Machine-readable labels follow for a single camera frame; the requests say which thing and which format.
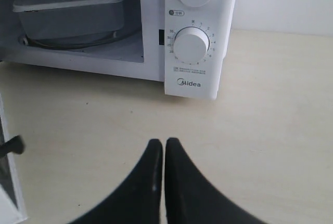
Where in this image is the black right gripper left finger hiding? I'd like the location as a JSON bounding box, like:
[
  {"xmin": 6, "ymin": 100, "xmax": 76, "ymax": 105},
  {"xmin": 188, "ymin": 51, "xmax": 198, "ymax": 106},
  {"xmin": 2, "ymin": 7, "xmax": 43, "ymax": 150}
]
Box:
[{"xmin": 72, "ymin": 139, "xmax": 163, "ymax": 223}]

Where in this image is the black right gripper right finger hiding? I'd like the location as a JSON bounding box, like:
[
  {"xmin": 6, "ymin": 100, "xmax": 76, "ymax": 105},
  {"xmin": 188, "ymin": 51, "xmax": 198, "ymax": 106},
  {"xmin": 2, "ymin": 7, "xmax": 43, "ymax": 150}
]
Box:
[{"xmin": 164, "ymin": 138, "xmax": 265, "ymax": 223}]

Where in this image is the white plastic lidded container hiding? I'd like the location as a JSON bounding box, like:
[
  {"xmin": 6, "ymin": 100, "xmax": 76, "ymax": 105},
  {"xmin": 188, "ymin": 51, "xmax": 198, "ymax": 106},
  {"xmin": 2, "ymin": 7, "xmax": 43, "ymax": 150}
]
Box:
[{"xmin": 13, "ymin": 0, "xmax": 124, "ymax": 40}]

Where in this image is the white microwave door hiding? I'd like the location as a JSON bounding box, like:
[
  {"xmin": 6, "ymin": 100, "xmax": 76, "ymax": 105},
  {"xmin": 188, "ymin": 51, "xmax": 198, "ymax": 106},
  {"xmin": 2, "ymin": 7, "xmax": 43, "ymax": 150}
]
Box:
[{"xmin": 1, "ymin": 102, "xmax": 28, "ymax": 223}]

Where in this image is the white microwave oven body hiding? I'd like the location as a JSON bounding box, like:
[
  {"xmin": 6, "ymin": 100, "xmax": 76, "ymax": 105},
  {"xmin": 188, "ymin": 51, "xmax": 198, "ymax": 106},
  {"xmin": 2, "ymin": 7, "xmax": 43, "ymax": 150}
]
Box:
[{"xmin": 1, "ymin": 0, "xmax": 235, "ymax": 99}]

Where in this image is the lower white timer knob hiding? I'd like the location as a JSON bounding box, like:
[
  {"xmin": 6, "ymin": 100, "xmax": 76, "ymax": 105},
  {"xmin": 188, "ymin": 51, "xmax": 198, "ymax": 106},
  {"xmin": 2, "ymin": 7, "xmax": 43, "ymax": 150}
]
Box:
[{"xmin": 173, "ymin": 27, "xmax": 210, "ymax": 64}]

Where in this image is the glass turntable plate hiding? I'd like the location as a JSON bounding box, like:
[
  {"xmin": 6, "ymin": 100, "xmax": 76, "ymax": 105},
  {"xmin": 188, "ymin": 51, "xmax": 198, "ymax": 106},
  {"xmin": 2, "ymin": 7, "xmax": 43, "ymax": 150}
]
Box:
[{"xmin": 18, "ymin": 27, "xmax": 142, "ymax": 50}]

